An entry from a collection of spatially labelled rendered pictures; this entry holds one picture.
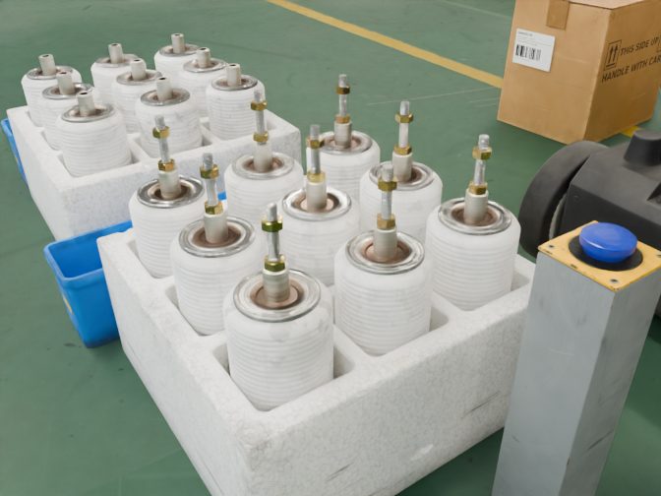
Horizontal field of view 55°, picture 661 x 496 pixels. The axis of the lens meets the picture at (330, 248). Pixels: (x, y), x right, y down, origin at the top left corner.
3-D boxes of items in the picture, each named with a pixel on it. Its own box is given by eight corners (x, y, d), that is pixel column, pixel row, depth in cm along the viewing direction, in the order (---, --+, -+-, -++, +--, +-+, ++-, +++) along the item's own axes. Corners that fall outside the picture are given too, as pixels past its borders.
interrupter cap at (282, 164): (227, 159, 80) (226, 155, 79) (286, 153, 81) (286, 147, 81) (237, 186, 74) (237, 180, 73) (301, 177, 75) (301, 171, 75)
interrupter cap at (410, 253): (393, 227, 65) (393, 221, 65) (441, 262, 60) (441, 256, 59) (330, 248, 62) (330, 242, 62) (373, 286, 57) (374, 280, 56)
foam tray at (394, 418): (354, 259, 105) (355, 158, 96) (542, 403, 78) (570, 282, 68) (122, 350, 87) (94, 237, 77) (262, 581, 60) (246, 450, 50)
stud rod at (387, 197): (392, 237, 60) (395, 164, 56) (387, 242, 59) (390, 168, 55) (383, 234, 61) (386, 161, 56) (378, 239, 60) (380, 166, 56)
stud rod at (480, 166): (482, 205, 65) (491, 136, 61) (476, 208, 65) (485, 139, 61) (474, 202, 66) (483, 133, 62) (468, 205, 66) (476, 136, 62)
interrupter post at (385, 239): (388, 245, 62) (389, 217, 61) (402, 257, 61) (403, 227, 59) (367, 253, 61) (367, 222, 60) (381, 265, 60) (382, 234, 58)
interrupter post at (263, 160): (252, 165, 78) (250, 140, 76) (270, 162, 79) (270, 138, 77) (255, 173, 76) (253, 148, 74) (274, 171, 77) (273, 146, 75)
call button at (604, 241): (597, 237, 51) (603, 216, 50) (642, 260, 49) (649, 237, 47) (565, 253, 50) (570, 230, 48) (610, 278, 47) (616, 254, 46)
